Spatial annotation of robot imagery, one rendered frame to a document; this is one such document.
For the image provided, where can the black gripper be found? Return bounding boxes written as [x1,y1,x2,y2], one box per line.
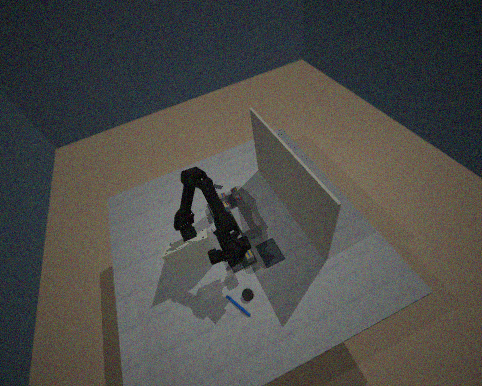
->
[208,236,251,265]

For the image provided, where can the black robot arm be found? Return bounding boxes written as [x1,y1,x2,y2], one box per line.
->
[174,167,248,267]

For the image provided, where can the grey flat panel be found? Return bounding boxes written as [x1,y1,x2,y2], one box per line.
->
[249,107,342,261]

